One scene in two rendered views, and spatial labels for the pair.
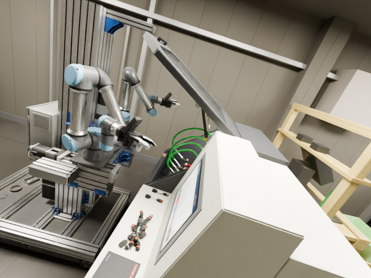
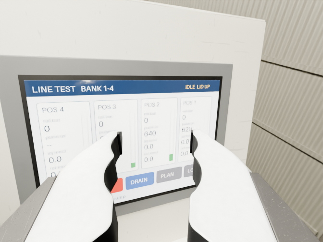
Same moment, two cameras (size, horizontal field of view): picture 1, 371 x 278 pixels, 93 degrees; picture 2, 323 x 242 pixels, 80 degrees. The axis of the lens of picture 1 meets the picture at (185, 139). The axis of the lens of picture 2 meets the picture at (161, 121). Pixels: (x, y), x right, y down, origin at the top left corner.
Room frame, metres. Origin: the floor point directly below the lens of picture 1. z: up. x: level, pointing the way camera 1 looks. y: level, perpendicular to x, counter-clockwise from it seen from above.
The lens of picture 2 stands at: (0.83, 0.25, 1.52)
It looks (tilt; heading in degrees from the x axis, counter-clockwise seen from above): 27 degrees down; 243
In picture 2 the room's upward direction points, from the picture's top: 7 degrees clockwise
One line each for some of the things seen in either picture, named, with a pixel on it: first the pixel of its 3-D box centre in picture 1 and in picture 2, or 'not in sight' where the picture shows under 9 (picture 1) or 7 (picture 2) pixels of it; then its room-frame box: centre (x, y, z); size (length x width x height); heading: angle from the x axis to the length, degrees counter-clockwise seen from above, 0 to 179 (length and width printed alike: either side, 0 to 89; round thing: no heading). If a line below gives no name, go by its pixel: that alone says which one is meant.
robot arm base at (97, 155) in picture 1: (94, 150); not in sight; (1.12, 0.62, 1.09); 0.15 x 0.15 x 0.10
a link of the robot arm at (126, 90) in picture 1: (126, 95); not in sight; (1.74, 0.70, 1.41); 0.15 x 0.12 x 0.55; 28
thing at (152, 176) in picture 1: (156, 172); not in sight; (1.43, 0.16, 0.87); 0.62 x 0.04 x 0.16; 178
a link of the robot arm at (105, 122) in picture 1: (109, 124); not in sight; (0.90, 0.43, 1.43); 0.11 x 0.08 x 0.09; 67
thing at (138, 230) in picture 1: (138, 228); not in sight; (0.69, 0.09, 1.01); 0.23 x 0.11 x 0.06; 178
